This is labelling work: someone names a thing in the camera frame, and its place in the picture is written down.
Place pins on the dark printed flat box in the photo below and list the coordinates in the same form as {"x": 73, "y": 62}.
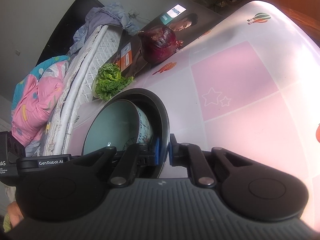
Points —
{"x": 189, "y": 20}

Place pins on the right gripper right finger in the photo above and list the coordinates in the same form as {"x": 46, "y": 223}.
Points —
{"x": 205, "y": 168}

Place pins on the pink quilt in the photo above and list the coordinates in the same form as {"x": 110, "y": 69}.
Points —
{"x": 35, "y": 97}

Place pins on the green bok choy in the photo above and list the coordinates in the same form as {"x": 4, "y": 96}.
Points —
{"x": 109, "y": 81}

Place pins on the medium steel bowl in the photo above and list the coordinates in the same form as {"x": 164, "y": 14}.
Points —
{"x": 157, "y": 115}

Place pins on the black headboard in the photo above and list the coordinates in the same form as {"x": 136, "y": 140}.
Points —
{"x": 61, "y": 38}

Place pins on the red onion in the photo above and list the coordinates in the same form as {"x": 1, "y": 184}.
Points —
{"x": 158, "y": 44}

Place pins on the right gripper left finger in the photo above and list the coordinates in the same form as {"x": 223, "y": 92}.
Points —
{"x": 140, "y": 160}

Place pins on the white mattress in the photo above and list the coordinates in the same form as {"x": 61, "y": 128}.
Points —
{"x": 100, "y": 46}

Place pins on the teal ceramic bowl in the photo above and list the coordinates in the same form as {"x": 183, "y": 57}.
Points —
{"x": 119, "y": 124}

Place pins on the pink balloon tablecloth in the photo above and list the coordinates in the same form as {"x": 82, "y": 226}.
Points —
{"x": 250, "y": 85}

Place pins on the person's left hand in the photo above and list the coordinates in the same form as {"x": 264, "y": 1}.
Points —
{"x": 14, "y": 213}

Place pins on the blue-grey crumpled clothes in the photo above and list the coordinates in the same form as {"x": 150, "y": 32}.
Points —
{"x": 113, "y": 14}

